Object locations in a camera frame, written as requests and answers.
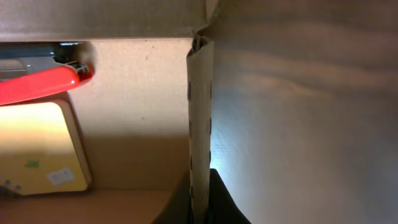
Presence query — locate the red stapler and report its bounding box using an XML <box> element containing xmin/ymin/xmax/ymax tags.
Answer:
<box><xmin>1</xmin><ymin>42</ymin><xmax>95</xmax><ymax>105</ymax></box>

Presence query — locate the yellow sticky note pad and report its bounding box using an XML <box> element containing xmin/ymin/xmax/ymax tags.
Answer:
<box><xmin>1</xmin><ymin>100</ymin><xmax>92</xmax><ymax>196</ymax></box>

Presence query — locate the cardboard box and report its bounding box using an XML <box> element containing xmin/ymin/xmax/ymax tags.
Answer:
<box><xmin>1</xmin><ymin>1</ymin><xmax>220</xmax><ymax>223</ymax></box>

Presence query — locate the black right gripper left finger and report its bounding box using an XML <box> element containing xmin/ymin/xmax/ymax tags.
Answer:
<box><xmin>152</xmin><ymin>171</ymin><xmax>191</xmax><ymax>224</ymax></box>

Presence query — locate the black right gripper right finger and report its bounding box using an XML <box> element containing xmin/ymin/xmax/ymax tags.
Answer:
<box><xmin>209</xmin><ymin>169</ymin><xmax>251</xmax><ymax>224</ymax></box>

